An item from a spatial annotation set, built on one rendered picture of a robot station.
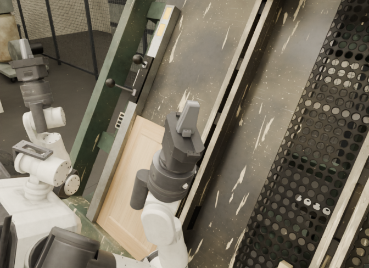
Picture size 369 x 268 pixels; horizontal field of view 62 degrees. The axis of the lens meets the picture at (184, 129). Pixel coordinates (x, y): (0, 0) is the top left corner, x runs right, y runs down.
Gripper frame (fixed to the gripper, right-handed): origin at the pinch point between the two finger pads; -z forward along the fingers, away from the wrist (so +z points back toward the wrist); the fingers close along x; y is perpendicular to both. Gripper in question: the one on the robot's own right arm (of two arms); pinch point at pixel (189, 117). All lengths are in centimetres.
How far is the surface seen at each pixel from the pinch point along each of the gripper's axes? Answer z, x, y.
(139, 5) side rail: 11, 102, 3
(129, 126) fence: 47, 59, 0
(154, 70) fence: 27, 71, 8
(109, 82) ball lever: 32, 66, -9
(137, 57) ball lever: 19, 63, -1
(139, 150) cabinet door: 52, 50, 4
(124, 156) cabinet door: 58, 52, 0
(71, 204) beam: 88, 52, -20
